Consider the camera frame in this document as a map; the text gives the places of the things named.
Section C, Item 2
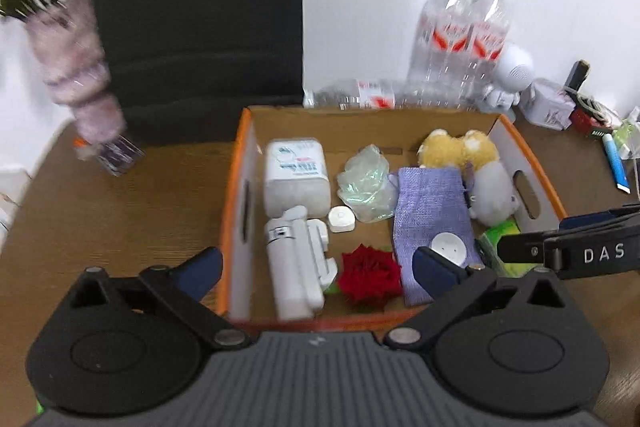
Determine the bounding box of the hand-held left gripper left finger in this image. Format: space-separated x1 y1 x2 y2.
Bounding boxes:
69 246 252 351

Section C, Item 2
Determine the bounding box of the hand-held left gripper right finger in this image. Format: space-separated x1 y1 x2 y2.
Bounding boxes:
383 246 574 351

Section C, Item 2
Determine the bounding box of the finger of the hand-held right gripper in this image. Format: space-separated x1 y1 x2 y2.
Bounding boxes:
496 216 640 266
558 203 640 231

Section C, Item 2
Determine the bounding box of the white round disc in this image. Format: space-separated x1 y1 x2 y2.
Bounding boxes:
429 231 484 269

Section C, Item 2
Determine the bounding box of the green tissue packet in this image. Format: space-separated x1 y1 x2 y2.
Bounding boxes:
477 221 524 278

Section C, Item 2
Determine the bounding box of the purple linen drawstring pouch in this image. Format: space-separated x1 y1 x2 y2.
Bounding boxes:
392 165 486 307

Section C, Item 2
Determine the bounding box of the red artificial rose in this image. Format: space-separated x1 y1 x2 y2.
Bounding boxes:
324 244 404 311

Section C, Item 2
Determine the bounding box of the white folding phone holder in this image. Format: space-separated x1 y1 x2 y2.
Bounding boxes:
263 205 339 321

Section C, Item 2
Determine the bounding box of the iridescent plastic bag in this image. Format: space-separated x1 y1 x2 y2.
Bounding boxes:
335 144 399 224

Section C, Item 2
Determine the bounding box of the yellow and white plush toy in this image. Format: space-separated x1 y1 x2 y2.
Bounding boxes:
417 129 521 228

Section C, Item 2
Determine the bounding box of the white cotton bud box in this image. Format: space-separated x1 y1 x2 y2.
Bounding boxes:
262 137 334 218

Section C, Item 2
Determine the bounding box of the orange cardboard box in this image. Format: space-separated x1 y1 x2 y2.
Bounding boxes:
215 105 569 334

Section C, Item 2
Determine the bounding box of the blue and white tube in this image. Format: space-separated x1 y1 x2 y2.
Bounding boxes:
601 132 632 196

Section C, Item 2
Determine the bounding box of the small green spray bottle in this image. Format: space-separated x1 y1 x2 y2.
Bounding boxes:
612 106 640 158

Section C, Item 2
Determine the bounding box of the dark flat box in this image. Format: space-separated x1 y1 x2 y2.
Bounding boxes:
569 104 609 140

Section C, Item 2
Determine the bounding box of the small white box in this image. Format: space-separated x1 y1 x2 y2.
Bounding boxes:
519 78 576 128

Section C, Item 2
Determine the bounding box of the dark patterned card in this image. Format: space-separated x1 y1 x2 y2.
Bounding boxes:
92 134 146 178

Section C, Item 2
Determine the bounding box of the black power adapter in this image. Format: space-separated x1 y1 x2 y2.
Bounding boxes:
564 60 591 90

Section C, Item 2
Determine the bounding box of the small clear plastic piece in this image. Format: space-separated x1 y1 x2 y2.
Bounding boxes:
72 137 96 160

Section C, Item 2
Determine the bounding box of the white round speaker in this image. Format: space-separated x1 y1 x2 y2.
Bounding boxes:
482 43 536 109

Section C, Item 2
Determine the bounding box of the clear water bottle red label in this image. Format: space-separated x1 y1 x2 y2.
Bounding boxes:
406 0 471 108
303 78 416 110
462 0 511 103

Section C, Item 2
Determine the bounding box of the pink textured vase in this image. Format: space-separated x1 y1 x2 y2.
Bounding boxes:
24 0 127 144

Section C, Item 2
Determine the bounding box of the black chair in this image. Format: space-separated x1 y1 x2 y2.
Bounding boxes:
84 0 306 144

